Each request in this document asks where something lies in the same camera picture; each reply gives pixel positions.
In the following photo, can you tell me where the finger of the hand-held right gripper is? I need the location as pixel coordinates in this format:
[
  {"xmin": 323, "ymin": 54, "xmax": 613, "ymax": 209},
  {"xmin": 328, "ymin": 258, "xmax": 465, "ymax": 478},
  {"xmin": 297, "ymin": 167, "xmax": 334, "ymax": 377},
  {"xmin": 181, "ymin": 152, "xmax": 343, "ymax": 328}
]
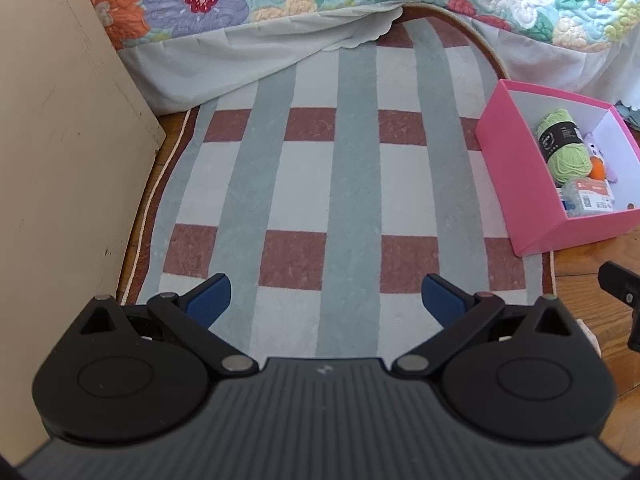
[
  {"xmin": 597, "ymin": 260, "xmax": 640, "ymax": 307},
  {"xmin": 627, "ymin": 302, "xmax": 640, "ymax": 353}
]

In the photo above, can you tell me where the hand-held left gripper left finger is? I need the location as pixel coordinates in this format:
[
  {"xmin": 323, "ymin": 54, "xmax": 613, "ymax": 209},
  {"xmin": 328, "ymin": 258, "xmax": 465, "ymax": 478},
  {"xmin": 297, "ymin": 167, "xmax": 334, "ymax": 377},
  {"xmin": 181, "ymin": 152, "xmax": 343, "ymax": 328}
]
[{"xmin": 79, "ymin": 272, "xmax": 261, "ymax": 376}]

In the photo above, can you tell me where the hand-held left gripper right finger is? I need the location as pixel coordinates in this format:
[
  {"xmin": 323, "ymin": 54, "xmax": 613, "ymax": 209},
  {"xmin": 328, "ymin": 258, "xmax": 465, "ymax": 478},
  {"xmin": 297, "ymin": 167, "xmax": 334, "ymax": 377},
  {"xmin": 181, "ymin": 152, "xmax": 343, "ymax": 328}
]
[{"xmin": 391, "ymin": 273, "xmax": 576, "ymax": 376}]

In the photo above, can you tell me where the clear box with orange label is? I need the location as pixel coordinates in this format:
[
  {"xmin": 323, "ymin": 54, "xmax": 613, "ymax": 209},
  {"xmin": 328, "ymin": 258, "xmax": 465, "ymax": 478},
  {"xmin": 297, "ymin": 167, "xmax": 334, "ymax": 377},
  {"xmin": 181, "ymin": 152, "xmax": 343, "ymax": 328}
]
[{"xmin": 560, "ymin": 177, "xmax": 615, "ymax": 219}]

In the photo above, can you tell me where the purple plush toy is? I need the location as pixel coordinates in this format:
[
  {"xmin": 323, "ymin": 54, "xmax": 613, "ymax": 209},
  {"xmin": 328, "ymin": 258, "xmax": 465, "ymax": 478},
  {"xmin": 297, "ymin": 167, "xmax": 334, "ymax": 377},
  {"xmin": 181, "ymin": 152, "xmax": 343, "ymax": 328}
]
[{"xmin": 582, "ymin": 130, "xmax": 622, "ymax": 184}]

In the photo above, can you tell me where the green yarn ball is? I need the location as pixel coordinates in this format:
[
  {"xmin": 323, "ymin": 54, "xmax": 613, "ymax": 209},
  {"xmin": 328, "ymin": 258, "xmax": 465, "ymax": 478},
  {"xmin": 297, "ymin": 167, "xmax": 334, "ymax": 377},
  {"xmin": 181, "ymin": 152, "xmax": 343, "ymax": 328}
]
[{"xmin": 536, "ymin": 110, "xmax": 594, "ymax": 187}]

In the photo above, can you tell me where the pink cardboard box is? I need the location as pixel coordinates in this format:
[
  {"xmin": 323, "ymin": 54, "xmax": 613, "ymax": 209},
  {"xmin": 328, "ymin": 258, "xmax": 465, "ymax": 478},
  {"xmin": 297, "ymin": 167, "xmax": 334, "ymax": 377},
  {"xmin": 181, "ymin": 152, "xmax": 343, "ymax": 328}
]
[{"xmin": 474, "ymin": 79, "xmax": 640, "ymax": 257}]

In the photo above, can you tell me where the checked grey and red rug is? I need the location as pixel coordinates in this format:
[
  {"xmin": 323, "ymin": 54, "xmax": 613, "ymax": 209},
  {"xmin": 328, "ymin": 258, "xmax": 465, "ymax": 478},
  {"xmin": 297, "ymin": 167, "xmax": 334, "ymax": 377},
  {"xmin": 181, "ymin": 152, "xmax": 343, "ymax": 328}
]
[{"xmin": 117, "ymin": 4, "xmax": 557, "ymax": 362}]

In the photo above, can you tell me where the crumpled blue paper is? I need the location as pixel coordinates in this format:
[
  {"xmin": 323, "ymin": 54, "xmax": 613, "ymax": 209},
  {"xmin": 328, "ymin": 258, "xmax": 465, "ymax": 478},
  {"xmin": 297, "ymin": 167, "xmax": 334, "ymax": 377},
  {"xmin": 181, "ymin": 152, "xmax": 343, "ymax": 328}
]
[{"xmin": 616, "ymin": 100, "xmax": 640, "ymax": 129}]

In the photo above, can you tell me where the cream wooden cabinet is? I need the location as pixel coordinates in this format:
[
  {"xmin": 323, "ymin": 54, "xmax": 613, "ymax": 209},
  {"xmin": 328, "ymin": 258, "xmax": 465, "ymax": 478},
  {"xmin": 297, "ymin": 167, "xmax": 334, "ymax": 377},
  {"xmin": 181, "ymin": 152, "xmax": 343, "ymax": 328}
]
[{"xmin": 0, "ymin": 0, "xmax": 167, "ymax": 467}]

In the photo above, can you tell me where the white bed skirt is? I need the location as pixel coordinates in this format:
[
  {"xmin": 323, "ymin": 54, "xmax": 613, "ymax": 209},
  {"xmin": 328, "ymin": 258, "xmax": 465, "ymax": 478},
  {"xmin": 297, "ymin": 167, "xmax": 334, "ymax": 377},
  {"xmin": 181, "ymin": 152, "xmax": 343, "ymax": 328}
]
[{"xmin": 117, "ymin": 2, "xmax": 640, "ymax": 117}]

